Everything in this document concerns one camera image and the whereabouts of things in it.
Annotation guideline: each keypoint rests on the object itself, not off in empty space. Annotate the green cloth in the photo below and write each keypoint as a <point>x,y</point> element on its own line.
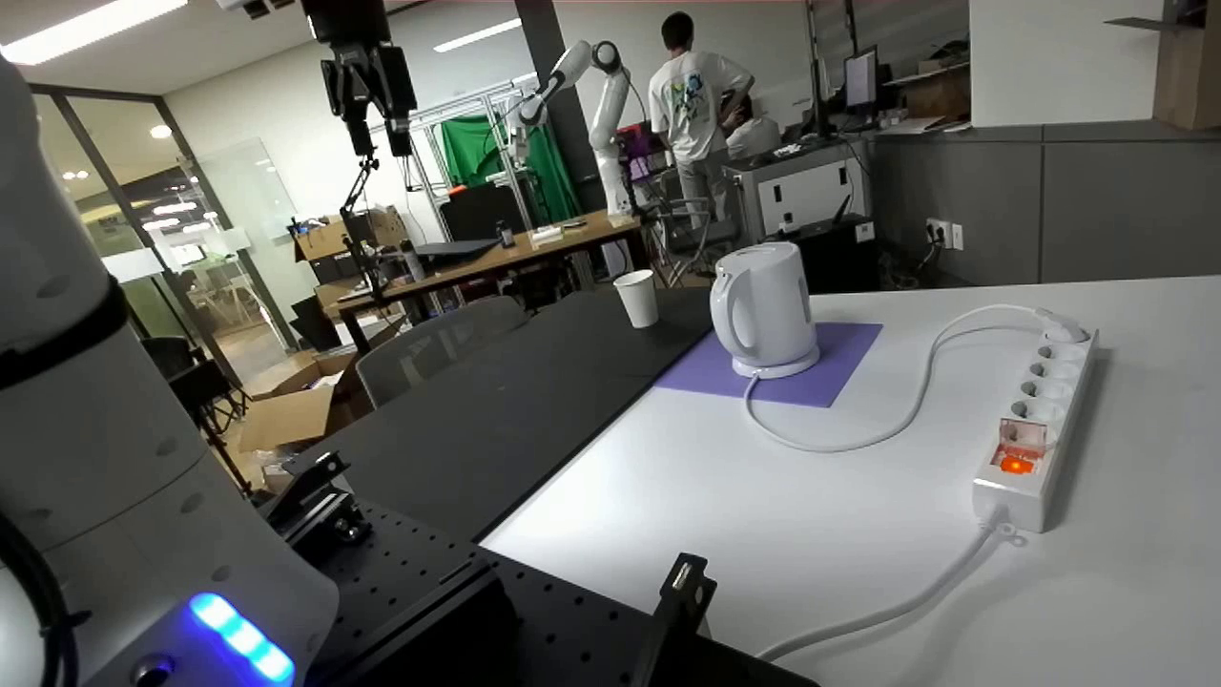
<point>469,147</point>

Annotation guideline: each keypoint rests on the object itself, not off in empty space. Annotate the grey office chair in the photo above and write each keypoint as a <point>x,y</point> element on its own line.
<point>432,346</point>

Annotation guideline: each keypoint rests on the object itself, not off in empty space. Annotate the white cabinet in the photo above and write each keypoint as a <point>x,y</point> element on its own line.
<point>804,192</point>

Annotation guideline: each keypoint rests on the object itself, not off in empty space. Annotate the open cardboard box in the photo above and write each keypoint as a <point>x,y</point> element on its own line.
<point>291,421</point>

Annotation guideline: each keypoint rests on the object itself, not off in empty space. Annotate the white power strip red switch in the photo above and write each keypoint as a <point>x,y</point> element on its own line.
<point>1054,383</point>

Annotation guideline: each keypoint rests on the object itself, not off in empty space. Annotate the black perforated breadboard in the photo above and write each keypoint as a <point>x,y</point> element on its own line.
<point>420,595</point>

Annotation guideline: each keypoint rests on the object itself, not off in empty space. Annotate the small brown cardboard box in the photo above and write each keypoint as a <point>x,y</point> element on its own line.
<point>364,231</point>

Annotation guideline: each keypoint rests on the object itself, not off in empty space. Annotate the wooden desk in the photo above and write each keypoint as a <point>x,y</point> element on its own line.
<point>534,249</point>

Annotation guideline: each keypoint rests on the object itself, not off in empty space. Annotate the white wall outlet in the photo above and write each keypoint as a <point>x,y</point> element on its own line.
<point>945,235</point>

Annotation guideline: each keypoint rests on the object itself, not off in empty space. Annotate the long ceiling light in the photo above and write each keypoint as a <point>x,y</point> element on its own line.
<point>89,26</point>

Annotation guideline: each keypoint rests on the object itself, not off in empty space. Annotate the black tripod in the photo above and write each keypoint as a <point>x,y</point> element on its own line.
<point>364,240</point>

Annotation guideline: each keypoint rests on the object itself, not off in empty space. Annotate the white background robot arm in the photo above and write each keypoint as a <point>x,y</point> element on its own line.
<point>610,121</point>

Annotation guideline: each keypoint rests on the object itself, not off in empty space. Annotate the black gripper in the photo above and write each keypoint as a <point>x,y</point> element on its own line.
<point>343,23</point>

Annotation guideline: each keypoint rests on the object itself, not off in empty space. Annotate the person in white shirt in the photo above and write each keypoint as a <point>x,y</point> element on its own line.
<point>690,107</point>

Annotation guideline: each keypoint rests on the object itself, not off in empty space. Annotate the white paper cup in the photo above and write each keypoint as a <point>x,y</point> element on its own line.
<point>637,299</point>

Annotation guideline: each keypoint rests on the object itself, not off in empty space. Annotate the black metal bracket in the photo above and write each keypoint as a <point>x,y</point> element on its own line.
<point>671,613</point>

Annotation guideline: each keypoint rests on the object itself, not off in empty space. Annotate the short ceiling light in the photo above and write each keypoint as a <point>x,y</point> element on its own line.
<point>477,35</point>

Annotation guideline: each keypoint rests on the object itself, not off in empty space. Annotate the black computer monitor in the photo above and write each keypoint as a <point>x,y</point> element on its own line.
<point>863,77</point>

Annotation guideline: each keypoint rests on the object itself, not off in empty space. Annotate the black table clamp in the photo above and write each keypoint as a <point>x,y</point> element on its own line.
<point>318,502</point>

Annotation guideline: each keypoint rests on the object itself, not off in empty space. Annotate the white electric kettle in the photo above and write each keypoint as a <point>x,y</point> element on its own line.
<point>769,309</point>

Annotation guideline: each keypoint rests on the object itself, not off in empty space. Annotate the purple mat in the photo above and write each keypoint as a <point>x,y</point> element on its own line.
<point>851,362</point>

